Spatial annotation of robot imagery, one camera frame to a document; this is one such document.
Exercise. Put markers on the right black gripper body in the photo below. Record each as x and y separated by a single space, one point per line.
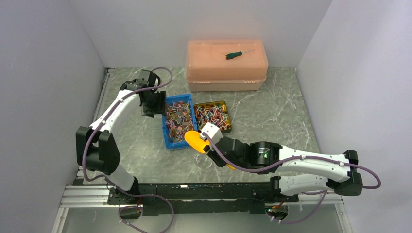
219 161

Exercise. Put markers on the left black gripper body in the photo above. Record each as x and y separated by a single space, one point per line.
156 105

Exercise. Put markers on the clear glass jar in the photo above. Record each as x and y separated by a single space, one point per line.
202 161

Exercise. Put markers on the blue plastic candy bin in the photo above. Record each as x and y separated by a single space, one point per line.
178 120

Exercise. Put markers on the gold square candy tin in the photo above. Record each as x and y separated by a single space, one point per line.
215 112

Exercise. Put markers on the orange plastic scoop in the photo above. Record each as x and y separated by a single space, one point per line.
194 139

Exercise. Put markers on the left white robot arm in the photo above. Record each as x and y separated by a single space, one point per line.
96 149

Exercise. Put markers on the gold round jar lid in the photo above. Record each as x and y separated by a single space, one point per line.
231 167

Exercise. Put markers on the pink plastic storage box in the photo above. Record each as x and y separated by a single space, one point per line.
207 70

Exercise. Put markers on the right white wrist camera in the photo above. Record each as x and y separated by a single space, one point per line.
211 131

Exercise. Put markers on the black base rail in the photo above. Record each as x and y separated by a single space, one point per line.
192 198

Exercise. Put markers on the green handled screwdriver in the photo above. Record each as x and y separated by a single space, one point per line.
233 55

